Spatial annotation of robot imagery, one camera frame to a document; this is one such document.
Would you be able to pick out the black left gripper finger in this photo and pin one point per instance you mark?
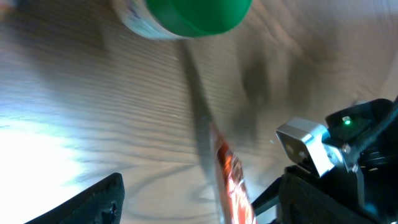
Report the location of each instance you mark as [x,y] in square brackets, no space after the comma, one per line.
[102,203]

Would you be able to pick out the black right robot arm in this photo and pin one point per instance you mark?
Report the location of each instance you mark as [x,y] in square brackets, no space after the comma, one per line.
[366,136]

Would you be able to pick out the orange Top chocolate bar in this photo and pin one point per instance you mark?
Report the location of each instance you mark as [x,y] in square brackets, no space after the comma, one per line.
[235,207]

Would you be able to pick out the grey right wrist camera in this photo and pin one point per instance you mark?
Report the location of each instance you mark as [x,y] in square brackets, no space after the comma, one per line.
[303,142]

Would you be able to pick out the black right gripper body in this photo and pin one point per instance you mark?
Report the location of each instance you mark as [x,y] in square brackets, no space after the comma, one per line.
[337,197]

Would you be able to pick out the green lid jar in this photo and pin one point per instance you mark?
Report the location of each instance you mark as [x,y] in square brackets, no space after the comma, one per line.
[180,19]

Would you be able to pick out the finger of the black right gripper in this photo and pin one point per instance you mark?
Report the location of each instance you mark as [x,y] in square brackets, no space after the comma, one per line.
[269,199]

